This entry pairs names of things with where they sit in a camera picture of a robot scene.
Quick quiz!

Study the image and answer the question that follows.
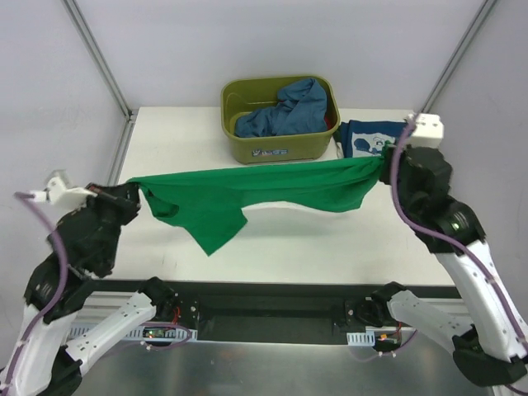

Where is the green t shirt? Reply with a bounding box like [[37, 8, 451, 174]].
[[130, 156, 384, 256]]

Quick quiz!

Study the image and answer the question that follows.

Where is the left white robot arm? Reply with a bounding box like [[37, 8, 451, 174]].
[[1, 183, 177, 395]]

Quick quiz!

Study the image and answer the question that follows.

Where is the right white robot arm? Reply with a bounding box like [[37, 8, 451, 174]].
[[354, 145, 527, 391]]

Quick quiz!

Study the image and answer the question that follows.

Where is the folded navy printed t shirt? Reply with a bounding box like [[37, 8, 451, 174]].
[[334, 120, 407, 158]]

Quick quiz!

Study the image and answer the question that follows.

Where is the folded white t shirt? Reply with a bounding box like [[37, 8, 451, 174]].
[[336, 143, 346, 158]]

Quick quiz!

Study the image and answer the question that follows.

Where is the red t shirt in bin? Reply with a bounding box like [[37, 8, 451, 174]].
[[324, 115, 336, 130]]

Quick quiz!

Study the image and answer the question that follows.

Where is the blue t shirt in bin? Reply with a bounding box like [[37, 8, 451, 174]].
[[234, 78, 328, 139]]

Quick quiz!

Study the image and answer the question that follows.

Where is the olive green plastic bin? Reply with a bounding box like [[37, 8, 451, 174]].
[[221, 75, 340, 164]]

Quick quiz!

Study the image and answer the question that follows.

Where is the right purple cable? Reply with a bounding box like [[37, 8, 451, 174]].
[[350, 123, 528, 393]]

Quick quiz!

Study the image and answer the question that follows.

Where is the purple cable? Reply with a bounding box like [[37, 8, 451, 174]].
[[350, 123, 528, 393], [0, 191, 195, 393]]

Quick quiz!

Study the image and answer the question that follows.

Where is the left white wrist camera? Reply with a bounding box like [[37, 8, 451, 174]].
[[29, 170, 97, 210]]

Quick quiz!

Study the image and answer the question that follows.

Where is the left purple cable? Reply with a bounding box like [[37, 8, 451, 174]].
[[0, 191, 195, 393]]

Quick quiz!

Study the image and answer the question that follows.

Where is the left white cable duct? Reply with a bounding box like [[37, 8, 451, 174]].
[[67, 323, 198, 342]]

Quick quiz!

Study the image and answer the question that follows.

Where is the white cable duct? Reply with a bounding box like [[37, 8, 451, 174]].
[[346, 330, 376, 347], [67, 323, 198, 342]]

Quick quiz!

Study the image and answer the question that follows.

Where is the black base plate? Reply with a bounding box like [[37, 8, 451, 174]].
[[78, 280, 427, 347]]

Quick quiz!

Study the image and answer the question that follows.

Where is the right white cable duct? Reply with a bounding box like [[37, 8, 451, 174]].
[[346, 330, 376, 347]]

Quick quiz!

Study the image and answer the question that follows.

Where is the right aluminium frame post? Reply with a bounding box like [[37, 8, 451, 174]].
[[420, 0, 500, 113]]

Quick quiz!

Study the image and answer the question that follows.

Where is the aluminium frame post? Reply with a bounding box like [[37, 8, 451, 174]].
[[61, 0, 134, 120], [420, 0, 500, 113]]

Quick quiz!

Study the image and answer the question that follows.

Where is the left aluminium frame post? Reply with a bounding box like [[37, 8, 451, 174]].
[[61, 0, 134, 120]]

